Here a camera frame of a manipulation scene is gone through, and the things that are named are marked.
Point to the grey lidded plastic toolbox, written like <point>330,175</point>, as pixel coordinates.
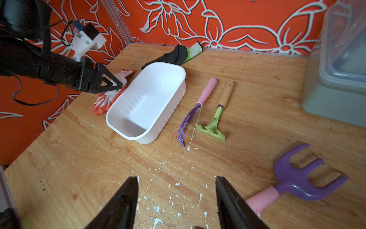
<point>335,84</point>

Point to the wide purple fork pink handle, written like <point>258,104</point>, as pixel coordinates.
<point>294,181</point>

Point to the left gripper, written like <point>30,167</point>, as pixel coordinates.
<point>85,76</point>

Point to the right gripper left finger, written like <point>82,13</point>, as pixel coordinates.
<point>120,211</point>

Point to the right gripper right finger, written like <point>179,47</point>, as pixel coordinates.
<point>233,212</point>

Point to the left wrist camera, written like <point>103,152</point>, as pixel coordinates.
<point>87,37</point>

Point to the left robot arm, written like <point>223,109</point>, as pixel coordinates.
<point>26,49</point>

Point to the white plastic storage box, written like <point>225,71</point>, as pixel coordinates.
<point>143,109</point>

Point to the red white work glove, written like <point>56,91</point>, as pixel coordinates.
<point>105,100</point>

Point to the green rake wooden handle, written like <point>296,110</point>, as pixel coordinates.
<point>212,129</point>

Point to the narrow purple rake pink handle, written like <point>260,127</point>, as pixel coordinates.
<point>212,83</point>

